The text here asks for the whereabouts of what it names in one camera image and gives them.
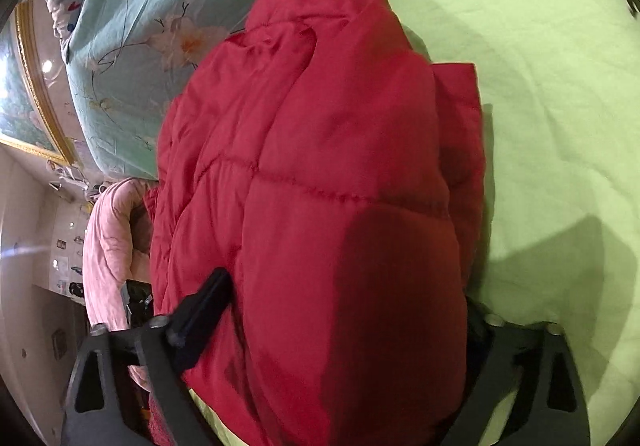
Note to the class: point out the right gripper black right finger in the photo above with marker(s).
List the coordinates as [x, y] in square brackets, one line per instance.
[534, 362]

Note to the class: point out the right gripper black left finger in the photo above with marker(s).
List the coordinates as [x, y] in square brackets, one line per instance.
[100, 391]

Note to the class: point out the white cabinet with clutter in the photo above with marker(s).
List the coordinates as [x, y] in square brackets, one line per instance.
[42, 326]

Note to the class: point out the light green bed sheet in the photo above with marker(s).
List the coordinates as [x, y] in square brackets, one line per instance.
[559, 83]

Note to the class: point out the red quilted puffer jacket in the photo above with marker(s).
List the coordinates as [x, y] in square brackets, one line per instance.
[339, 177]

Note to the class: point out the pink folded quilt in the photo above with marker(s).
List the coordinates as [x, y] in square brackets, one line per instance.
[109, 258]

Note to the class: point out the teal floral duvet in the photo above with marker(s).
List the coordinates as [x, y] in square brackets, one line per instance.
[128, 59]

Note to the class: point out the gold framed landscape painting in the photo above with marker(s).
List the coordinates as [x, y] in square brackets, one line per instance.
[38, 115]

